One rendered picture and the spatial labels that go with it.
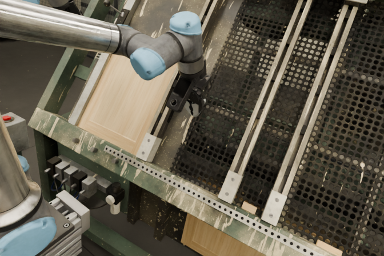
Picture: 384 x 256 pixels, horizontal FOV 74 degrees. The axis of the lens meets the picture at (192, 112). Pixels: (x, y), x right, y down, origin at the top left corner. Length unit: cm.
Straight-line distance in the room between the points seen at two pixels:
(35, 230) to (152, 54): 42
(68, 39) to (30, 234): 40
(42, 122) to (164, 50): 121
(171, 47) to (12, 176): 40
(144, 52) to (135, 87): 84
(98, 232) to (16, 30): 153
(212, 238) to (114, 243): 63
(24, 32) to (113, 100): 94
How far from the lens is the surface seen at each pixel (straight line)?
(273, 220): 114
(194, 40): 64
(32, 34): 60
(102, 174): 144
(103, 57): 157
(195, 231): 168
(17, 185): 58
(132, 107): 140
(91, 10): 178
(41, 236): 65
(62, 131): 158
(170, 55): 60
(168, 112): 125
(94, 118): 151
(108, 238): 189
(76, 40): 63
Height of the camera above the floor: 172
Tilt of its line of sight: 27 degrees down
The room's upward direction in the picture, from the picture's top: 11 degrees clockwise
